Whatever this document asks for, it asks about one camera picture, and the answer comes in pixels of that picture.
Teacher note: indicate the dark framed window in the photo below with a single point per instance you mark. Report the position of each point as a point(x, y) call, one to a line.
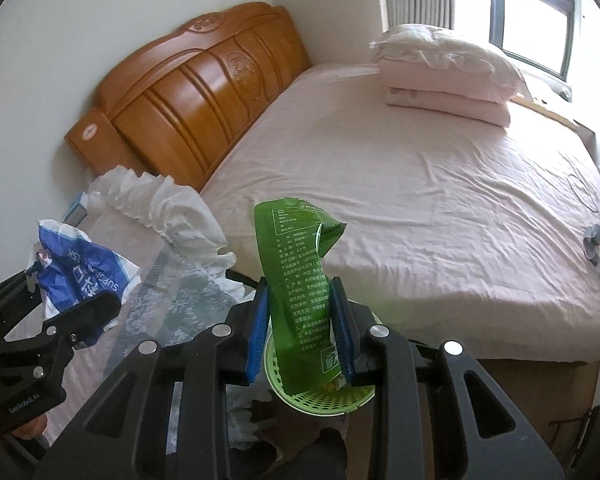
point(535, 15)

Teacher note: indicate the green plastic basket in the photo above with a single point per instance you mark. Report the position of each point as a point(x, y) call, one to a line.
point(320, 400)

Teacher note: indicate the wooden headboard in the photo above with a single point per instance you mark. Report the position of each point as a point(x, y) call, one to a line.
point(190, 100)

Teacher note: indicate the person's left hand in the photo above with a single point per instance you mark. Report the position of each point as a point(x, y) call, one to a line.
point(29, 430)

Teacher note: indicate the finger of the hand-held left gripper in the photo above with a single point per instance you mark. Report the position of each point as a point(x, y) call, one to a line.
point(7, 295)
point(82, 312)

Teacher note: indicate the blue white milk carton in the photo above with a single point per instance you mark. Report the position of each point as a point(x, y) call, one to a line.
point(76, 210)

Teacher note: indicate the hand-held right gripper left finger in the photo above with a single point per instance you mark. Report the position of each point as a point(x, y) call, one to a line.
point(257, 332)

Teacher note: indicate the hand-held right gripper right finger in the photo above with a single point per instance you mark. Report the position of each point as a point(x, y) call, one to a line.
point(342, 332)

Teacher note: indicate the green plastic pouch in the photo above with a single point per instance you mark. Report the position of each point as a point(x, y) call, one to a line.
point(292, 300)

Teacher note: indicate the blue white package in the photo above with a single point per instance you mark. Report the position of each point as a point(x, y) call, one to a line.
point(80, 270)

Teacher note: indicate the bed with pink sheet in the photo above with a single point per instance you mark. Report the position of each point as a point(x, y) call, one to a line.
point(455, 220)

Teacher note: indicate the folded pink quilt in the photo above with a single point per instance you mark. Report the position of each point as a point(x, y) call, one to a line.
point(450, 95)

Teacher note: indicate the white frilled pillow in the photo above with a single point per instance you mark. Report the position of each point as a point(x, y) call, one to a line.
point(445, 47)

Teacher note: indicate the wooden window board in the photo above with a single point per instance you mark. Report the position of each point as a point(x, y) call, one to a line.
point(550, 112)

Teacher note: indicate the white lace tablecloth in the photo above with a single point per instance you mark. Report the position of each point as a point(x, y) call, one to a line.
point(190, 280)

